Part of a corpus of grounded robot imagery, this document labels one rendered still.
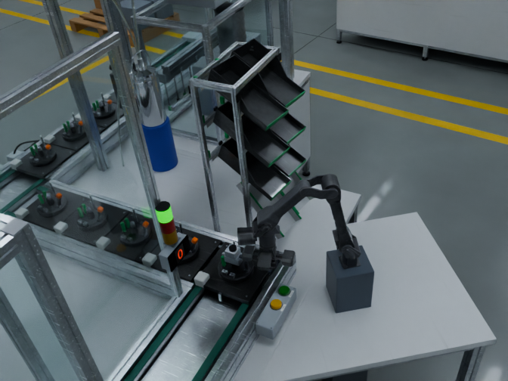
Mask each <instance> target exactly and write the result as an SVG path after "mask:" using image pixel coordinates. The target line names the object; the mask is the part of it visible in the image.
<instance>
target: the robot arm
mask: <svg viewBox="0 0 508 381"><path fill-rule="evenodd" d="M317 184H321V187H322V190H319V189H317V188H313V186H315V185H317ZM305 197H314V198H318V199H320V200H322V199H326V201H327V202H328V203H329V204H330V208H331V211H332V214H333V219H334V221H335V225H336V230H332V232H333V237H334V240H335V243H336V249H338V250H339V251H340V252H342V255H341V256H339V259H340V261H341V263H342V266H343V268H344V269H347V268H354V267H358V266H361V263H360V261H359V259H358V257H360V255H361V251H360V248H359V245H358V240H357V237H356V236H354V235H353V234H352V233H351V231H350V230H349V228H348V226H347V225H346V223H345V218H344V217H345V216H344V215H343V211H342V207H341V203H340V201H341V189H340V186H339V181H338V178H337V176H336V175H334V174H327V175H316V176H314V177H312V178H310V179H302V180H300V181H299V183H298V184H297V185H296V186H295V187H294V188H293V189H291V190H290V191H289V192H288V193H287V194H285V195H284V196H283V197H282V198H280V199H279V200H278V201H277V202H276V203H275V204H273V205H272V206H266V207H265V208H263V209H261V210H259V211H258V213H257V216H256V217H255V219H254V220H253V221H252V227H247V228H237V242H238V246H244V245H245V247H244V249H243V253H242V260H244V261H249V262H250V261H252V256H258V262H257V266H258V269H259V270H261V271H268V272H271V270H274V268H277V263H278V261H279V260H281V261H282V262H281V263H282V265H283V266H289V267H292V266H293V263H294V260H295V257H296V253H295V251H292V250H286V249H285V250H284V252H283V254H280V253H279V252H280V251H277V250H276V249H277V247H276V238H275V234H279V233H280V226H279V225H277V224H278V223H279V221H280V219H281V217H282V216H283V215H284V214H285V213H287V212H288V211H289V210H291V209H292V208H293V207H294V206H295V205H296V204H297V203H299V202H300V201H301V200H302V199H304V198H305ZM257 237H258V238H259V249H256V246H251V245H253V244H256V241H257Z"/></svg>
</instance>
